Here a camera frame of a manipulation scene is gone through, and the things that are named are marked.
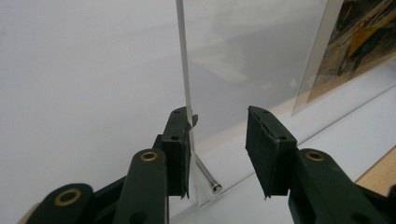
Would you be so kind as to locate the painting print with white border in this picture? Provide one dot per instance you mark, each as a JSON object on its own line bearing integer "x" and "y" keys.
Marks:
{"x": 358, "y": 53}

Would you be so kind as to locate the clear acrylic picture frame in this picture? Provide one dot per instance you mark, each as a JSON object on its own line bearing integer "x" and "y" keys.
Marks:
{"x": 243, "y": 77}

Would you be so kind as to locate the wooden table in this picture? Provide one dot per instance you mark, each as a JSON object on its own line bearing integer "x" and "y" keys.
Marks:
{"x": 379, "y": 174}

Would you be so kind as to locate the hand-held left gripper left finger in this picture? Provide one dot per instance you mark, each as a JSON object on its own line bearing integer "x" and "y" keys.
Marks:
{"x": 174, "y": 149}

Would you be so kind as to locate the white table sheet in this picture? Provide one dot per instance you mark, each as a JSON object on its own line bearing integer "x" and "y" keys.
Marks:
{"x": 342, "y": 149}

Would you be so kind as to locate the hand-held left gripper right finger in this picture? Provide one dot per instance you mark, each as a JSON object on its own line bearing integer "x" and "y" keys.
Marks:
{"x": 271, "y": 158}

